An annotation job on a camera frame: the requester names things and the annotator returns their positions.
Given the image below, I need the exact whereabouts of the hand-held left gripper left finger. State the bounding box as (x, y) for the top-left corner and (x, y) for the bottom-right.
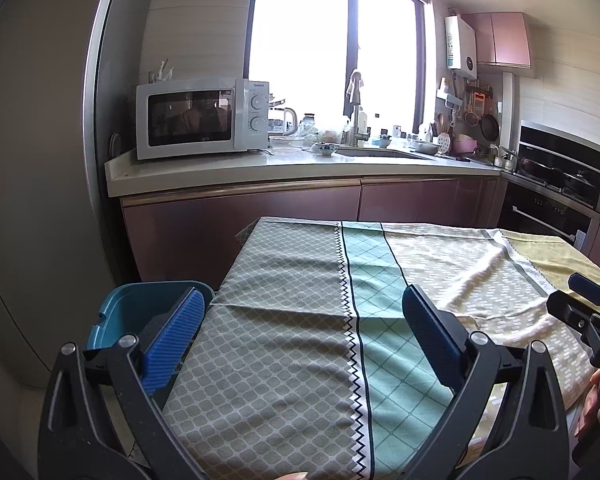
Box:
(37, 286), (216, 480)

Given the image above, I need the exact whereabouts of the metal bowl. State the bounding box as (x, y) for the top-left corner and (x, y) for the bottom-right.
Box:
(409, 139), (443, 156)

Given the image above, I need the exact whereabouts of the glass electric kettle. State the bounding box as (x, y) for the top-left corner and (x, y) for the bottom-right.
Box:
(269, 105), (299, 138)

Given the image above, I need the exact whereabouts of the blue plastic bin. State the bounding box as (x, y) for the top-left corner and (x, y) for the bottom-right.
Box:
(86, 280), (216, 353)

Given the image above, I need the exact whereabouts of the steel kitchen sink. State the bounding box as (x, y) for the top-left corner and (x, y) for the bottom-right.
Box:
(337, 145), (436, 161)

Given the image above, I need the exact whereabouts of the patterned green beige tablecloth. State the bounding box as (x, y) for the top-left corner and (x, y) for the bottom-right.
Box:
(161, 216), (600, 480)

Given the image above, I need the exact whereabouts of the person's right hand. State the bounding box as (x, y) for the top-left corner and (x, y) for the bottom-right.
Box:
(575, 367), (600, 438)

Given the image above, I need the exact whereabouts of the clear glass bowl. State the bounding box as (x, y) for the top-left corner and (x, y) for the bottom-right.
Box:
(270, 135), (306, 154)

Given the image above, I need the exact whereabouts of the metal kitchen faucet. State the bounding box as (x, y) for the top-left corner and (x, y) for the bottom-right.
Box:
(346, 69), (371, 147)

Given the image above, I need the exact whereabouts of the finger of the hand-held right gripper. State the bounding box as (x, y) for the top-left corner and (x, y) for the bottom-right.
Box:
(547, 290), (600, 343)
(567, 272), (600, 317)

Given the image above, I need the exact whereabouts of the pink wall cabinet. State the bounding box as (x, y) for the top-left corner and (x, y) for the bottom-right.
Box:
(462, 11), (532, 70)

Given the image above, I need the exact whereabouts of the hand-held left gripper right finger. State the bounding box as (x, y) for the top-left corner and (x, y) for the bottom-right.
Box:
(397, 284), (571, 480)

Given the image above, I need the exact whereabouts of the white microwave oven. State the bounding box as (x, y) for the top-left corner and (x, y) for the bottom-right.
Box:
(135, 76), (272, 161)

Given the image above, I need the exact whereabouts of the white wall water heater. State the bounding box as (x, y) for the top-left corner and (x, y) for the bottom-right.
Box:
(444, 14), (478, 80)

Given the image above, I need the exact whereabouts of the purple kitchen base cabinet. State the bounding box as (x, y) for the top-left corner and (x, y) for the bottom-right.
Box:
(105, 147), (511, 291)

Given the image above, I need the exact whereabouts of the kitchen window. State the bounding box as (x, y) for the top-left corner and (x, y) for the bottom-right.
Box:
(242, 0), (433, 143)

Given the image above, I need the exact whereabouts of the black frying pan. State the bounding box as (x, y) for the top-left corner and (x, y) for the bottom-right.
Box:
(481, 112), (501, 141)

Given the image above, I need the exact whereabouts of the black integrated stove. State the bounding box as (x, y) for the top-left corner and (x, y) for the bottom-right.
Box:
(495, 120), (600, 246)

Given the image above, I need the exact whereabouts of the white wall hook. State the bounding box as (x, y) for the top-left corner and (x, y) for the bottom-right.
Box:
(150, 57), (176, 83)

